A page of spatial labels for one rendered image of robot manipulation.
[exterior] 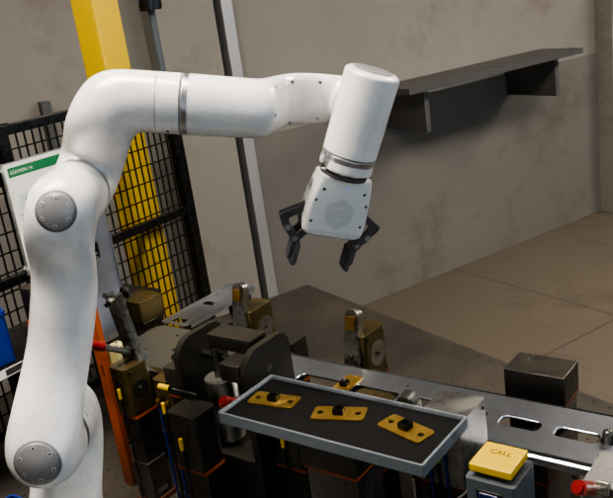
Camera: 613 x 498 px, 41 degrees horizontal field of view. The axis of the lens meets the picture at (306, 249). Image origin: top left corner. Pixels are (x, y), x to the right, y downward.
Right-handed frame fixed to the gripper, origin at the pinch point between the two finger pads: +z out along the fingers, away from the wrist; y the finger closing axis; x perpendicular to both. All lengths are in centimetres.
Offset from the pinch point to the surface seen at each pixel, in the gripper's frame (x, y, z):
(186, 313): 76, -1, 56
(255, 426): -14.7, -8.4, 22.5
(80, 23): 143, -36, -1
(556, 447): -20, 43, 20
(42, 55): 252, -46, 37
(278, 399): -9.0, -3.6, 21.4
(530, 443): -17.1, 39.8, 21.4
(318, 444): -23.6, -1.6, 18.3
